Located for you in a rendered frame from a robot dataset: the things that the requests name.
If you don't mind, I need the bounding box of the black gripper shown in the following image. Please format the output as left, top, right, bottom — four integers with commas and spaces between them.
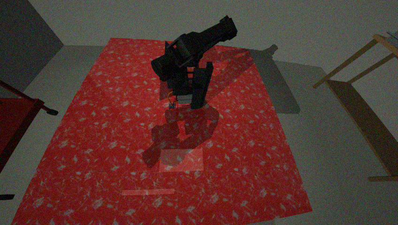
172, 66, 188, 96

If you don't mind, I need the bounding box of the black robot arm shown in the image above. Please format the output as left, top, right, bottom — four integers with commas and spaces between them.
151, 15, 237, 82

